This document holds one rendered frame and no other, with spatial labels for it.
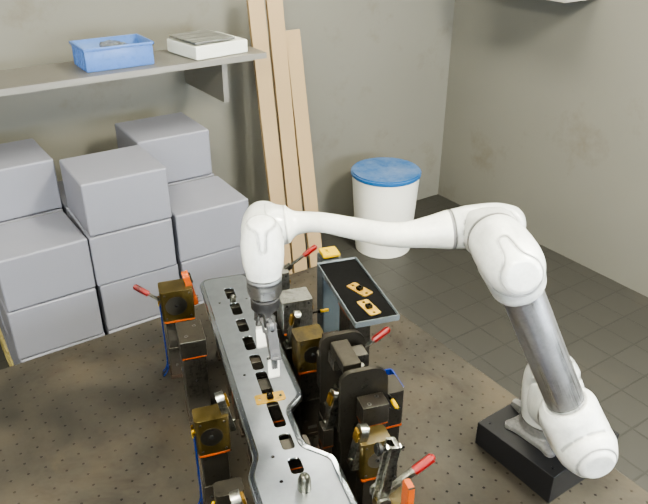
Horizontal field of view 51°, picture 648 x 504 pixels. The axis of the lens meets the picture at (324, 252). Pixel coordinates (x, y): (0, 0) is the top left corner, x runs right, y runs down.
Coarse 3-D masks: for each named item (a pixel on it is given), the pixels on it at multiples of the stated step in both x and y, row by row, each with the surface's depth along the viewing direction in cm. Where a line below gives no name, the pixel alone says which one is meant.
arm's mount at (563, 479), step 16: (496, 416) 214; (512, 416) 214; (480, 432) 213; (496, 432) 208; (512, 432) 207; (496, 448) 208; (512, 448) 202; (528, 448) 201; (512, 464) 204; (528, 464) 198; (544, 464) 195; (560, 464) 195; (528, 480) 200; (544, 480) 194; (560, 480) 194; (576, 480) 200; (544, 496) 196
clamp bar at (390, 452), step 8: (392, 440) 146; (376, 448) 144; (384, 448) 145; (392, 448) 144; (400, 448) 144; (384, 456) 148; (392, 456) 144; (384, 464) 149; (392, 464) 146; (384, 472) 149; (392, 472) 147; (376, 480) 151; (384, 480) 147; (392, 480) 148; (376, 488) 152; (384, 488) 148; (384, 496) 150
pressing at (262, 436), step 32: (224, 288) 241; (224, 320) 224; (224, 352) 209; (256, 352) 208; (256, 384) 195; (288, 384) 195; (256, 416) 183; (288, 416) 183; (256, 448) 173; (256, 480) 164; (288, 480) 164; (320, 480) 164
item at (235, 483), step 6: (228, 480) 165; (234, 480) 165; (240, 480) 165; (216, 486) 163; (222, 486) 163; (228, 486) 163; (234, 486) 163; (240, 486) 163; (216, 492) 162; (222, 492) 162; (228, 492) 162; (216, 498) 161; (222, 498) 161; (228, 498) 162
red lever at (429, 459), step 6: (426, 456) 151; (432, 456) 151; (420, 462) 151; (426, 462) 150; (432, 462) 150; (414, 468) 151; (420, 468) 150; (402, 474) 152; (408, 474) 151; (414, 474) 151; (396, 480) 151; (402, 480) 151; (396, 486) 151; (378, 492) 152; (390, 492) 151
